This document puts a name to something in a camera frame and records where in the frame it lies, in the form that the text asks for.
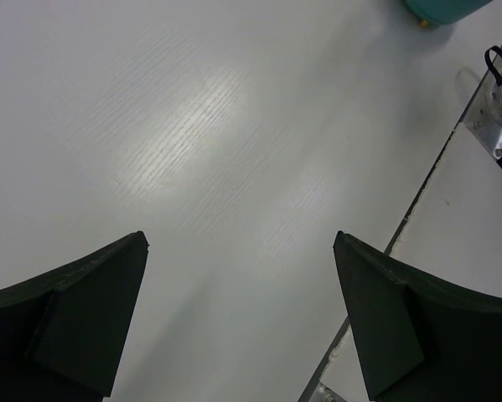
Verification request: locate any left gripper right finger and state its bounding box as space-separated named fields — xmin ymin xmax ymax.
xmin=334 ymin=232 xmax=502 ymax=401

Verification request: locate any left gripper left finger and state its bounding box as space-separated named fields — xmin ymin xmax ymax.
xmin=0 ymin=231 xmax=148 ymax=401

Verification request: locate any teal divided round container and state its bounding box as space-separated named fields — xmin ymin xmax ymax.
xmin=404 ymin=0 xmax=491 ymax=26

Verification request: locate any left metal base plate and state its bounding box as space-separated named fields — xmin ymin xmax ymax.
xmin=298 ymin=381 xmax=346 ymax=402

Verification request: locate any metal base plate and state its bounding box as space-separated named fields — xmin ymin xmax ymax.
xmin=462 ymin=44 xmax=502 ymax=170
xmin=298 ymin=381 xmax=346 ymax=402

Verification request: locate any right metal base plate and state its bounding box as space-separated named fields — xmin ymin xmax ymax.
xmin=462 ymin=44 xmax=502 ymax=170

